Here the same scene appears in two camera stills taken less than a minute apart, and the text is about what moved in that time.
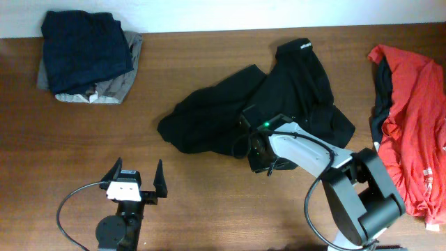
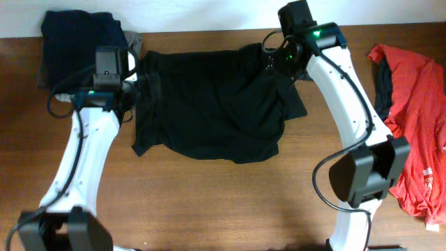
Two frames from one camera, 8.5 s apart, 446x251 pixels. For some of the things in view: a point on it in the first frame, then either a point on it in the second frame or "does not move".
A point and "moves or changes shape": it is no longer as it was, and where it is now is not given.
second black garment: [382, 99] does not move
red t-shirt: [413, 135] does not move
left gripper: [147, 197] -> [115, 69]
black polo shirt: [208, 120] moves or changes shape
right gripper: [258, 166] -> [286, 52]
